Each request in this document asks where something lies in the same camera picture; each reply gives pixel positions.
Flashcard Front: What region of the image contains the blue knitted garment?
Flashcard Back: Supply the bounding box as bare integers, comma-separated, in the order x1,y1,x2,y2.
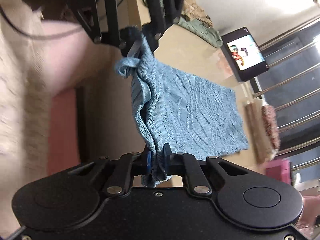
115,27,248,187

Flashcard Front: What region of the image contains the beige lace cloth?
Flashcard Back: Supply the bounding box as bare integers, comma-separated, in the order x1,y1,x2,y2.
181,0,213,28

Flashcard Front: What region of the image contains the stack of folded beige blankets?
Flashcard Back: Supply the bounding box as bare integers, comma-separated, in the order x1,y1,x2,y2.
245,98,279,164

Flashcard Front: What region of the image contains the floral folded cloth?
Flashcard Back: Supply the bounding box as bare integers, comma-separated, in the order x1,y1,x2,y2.
261,105,280,150

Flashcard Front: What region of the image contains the black tablet with stand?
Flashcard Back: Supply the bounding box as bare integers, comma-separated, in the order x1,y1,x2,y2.
221,26,270,83

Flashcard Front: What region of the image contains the magenta small box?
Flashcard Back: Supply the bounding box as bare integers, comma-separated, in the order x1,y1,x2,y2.
265,159,291,185

